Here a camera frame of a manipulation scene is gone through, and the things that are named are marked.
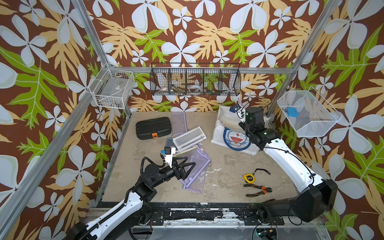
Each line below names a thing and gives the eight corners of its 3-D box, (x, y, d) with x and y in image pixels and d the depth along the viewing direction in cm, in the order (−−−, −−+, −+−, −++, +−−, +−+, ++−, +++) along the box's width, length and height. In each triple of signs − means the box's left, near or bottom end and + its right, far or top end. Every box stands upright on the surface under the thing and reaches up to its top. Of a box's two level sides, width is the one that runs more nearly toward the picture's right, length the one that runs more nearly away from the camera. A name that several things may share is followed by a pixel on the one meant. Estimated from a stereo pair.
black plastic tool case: (138, 142, 105) (136, 137, 100) (137, 127, 113) (135, 122, 109) (173, 134, 109) (172, 129, 104) (170, 120, 117) (169, 115, 113)
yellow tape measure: (244, 183, 87) (246, 182, 85) (243, 175, 90) (244, 173, 88) (254, 183, 87) (256, 182, 85) (252, 175, 90) (254, 173, 88)
